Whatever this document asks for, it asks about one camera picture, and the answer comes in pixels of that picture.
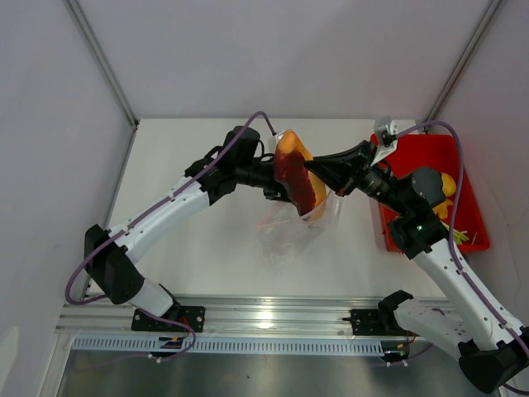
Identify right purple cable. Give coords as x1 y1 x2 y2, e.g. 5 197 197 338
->
388 119 529 394

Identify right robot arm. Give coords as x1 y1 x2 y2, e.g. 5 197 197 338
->
305 141 528 394

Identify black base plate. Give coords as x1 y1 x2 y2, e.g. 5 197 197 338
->
341 309 420 337
131 305 206 333

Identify purple cable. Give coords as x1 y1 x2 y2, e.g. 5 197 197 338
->
64 110 277 365
388 119 529 394

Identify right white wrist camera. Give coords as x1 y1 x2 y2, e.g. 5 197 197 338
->
371 116 398 165

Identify clear zip top bag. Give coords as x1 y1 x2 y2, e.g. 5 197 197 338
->
255 192 342 267

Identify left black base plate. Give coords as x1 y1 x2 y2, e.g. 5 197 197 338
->
131 305 206 333

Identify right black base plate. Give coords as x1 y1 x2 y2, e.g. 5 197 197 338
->
341 309 420 337

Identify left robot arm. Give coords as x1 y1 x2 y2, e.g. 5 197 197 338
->
84 126 288 331

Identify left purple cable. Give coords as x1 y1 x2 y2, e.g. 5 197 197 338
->
64 110 277 365

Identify white green leek toy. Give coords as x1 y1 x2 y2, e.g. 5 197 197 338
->
441 222 477 245

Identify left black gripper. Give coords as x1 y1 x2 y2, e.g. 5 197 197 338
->
236 154 308 205

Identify papaya slice toy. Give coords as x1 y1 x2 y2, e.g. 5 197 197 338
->
273 130 327 223

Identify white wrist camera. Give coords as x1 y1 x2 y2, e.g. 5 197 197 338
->
371 116 398 165
269 129 297 146

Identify white slotted cable duct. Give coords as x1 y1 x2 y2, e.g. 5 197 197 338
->
72 334 384 356

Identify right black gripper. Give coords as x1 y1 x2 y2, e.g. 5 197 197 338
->
304 141 410 216

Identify yellow ginger root toy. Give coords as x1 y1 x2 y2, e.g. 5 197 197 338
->
432 198 454 220

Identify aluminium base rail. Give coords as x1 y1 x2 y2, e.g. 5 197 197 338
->
55 295 381 339

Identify left aluminium frame post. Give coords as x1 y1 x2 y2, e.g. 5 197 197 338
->
63 0 139 129

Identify yellow potato toy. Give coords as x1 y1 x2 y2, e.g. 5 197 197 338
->
441 173 457 198

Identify red plastic bin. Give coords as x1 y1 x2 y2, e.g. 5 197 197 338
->
387 134 490 254

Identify right aluminium frame post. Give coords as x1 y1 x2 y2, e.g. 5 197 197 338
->
422 0 507 122

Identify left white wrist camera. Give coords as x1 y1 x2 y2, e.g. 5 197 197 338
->
269 129 297 146

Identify aluminium frame post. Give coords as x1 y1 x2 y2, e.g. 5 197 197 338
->
422 0 507 122
63 0 139 129

